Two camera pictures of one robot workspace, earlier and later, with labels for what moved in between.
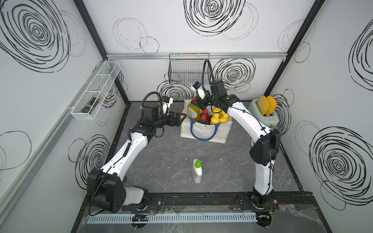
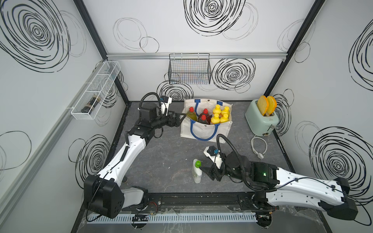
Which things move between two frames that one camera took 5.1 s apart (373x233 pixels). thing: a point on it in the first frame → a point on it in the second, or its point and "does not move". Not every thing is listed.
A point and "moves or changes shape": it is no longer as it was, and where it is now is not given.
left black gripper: (177, 123) does not move
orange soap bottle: (226, 118) does not move
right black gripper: (199, 103) → (210, 171)
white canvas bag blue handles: (217, 133) does not move
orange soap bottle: (216, 119) does not move
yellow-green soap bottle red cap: (194, 112) moves or changes shape
